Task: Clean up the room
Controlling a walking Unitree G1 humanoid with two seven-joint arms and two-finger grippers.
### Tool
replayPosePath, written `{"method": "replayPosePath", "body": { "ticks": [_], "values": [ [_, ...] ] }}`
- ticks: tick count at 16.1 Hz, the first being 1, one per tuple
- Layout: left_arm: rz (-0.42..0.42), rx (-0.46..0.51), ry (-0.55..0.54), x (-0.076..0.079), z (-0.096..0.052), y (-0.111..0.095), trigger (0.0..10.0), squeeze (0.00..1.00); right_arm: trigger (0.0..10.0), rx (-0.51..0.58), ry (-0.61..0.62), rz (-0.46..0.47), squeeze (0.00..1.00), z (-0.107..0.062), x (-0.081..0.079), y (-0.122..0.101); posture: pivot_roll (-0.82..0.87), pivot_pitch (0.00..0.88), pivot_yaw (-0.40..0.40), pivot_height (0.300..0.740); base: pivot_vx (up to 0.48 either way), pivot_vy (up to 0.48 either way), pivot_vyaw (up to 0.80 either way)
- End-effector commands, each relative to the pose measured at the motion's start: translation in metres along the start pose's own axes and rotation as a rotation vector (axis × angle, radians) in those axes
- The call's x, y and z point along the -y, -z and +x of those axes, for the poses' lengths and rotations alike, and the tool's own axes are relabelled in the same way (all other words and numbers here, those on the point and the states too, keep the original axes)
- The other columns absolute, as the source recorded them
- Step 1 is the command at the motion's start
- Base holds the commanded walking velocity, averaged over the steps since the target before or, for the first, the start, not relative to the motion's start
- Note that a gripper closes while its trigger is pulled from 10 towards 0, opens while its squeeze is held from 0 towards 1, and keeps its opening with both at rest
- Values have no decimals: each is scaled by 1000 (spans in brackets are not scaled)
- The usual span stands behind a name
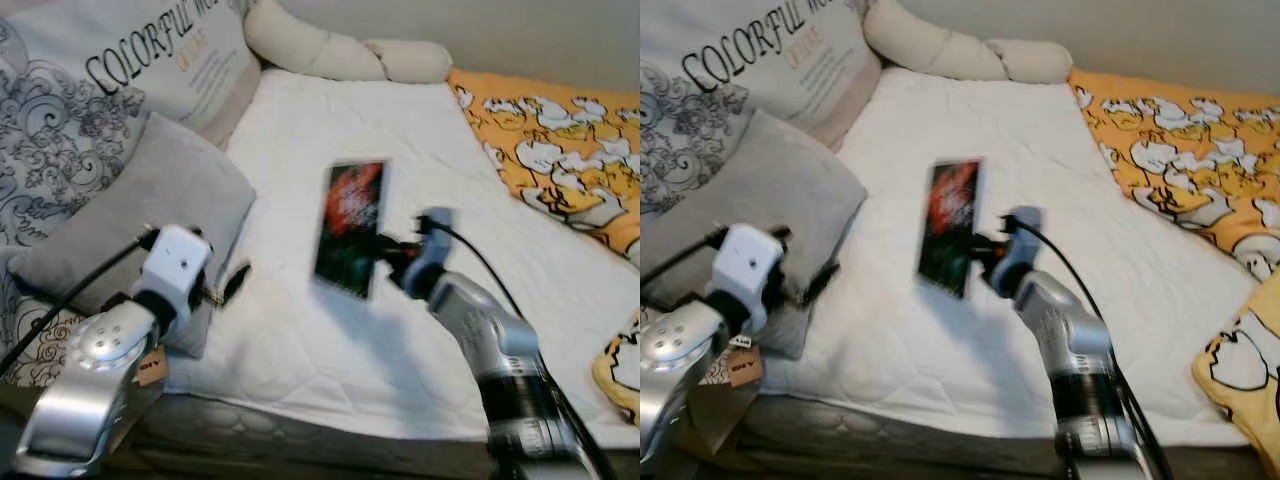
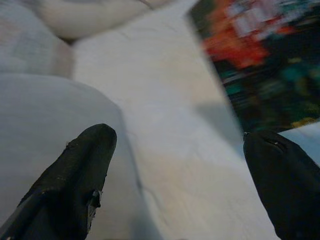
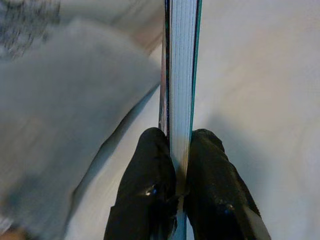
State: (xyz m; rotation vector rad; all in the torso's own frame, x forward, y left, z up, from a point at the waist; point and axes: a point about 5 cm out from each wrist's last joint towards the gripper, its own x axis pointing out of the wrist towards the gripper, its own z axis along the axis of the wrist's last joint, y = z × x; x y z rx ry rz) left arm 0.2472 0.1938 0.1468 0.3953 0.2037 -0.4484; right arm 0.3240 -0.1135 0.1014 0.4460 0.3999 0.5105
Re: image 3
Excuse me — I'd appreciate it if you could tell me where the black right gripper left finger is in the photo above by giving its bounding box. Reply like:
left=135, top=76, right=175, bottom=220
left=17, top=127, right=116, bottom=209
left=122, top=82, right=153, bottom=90
left=103, top=126, right=177, bottom=240

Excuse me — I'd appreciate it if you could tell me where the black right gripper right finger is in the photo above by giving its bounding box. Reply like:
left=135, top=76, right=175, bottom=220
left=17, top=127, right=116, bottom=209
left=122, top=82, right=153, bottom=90
left=184, top=128, right=273, bottom=240

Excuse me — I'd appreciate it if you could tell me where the plain grey pillow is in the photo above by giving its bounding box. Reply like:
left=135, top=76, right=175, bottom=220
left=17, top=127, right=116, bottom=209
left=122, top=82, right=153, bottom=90
left=0, top=19, right=161, bottom=240

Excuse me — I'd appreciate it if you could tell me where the book with teal cover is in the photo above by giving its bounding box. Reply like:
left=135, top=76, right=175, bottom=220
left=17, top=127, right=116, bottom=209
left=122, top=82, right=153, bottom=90
left=158, top=0, right=204, bottom=240

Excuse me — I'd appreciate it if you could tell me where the white bed sheet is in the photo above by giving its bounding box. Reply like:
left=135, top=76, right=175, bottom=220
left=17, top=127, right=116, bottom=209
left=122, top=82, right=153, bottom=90
left=58, top=0, right=320, bottom=240

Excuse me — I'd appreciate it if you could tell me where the large cushion with grey print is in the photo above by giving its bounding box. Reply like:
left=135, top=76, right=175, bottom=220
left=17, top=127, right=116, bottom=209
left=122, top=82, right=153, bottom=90
left=0, top=0, right=62, bottom=60

